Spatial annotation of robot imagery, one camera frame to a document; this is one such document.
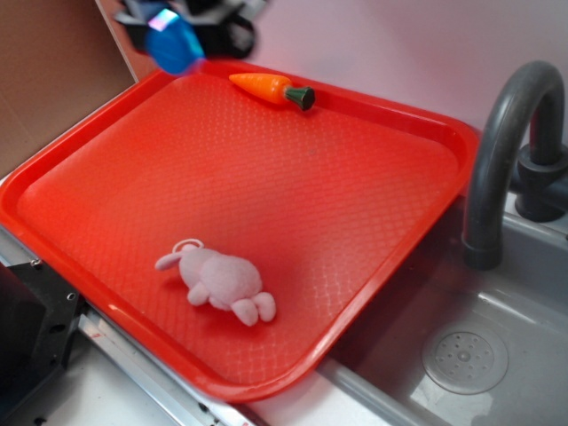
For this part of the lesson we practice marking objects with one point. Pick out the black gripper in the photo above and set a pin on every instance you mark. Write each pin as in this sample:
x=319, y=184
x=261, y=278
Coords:
x=224, y=28

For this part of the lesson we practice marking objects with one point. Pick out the blue toy bottle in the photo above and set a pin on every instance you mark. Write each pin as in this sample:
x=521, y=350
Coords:
x=172, y=43

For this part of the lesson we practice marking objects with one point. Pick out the orange toy carrot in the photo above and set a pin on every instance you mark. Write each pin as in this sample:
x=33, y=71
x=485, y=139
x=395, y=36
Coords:
x=276, y=89

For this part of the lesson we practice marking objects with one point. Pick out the brown cardboard panel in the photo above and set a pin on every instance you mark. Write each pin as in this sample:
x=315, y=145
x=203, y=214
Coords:
x=60, y=61

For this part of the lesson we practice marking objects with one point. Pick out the red plastic tray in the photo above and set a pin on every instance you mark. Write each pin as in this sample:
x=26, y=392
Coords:
x=325, y=203

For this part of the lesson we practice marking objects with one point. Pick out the pink plush bunny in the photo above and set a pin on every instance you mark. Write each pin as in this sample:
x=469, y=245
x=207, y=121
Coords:
x=228, y=283

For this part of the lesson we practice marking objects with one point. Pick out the grey toy faucet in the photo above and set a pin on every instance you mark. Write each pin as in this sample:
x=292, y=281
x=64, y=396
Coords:
x=521, y=152

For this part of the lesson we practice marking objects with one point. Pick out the grey toy sink basin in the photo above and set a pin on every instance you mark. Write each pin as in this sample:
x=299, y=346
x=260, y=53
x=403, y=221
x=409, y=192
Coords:
x=444, y=344

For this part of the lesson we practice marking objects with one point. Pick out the black metal mount block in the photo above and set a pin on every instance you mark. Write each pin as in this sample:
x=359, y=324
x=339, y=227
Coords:
x=39, y=316

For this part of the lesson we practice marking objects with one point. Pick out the aluminium rail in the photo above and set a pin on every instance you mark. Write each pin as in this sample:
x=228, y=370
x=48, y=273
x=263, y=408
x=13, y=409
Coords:
x=110, y=380

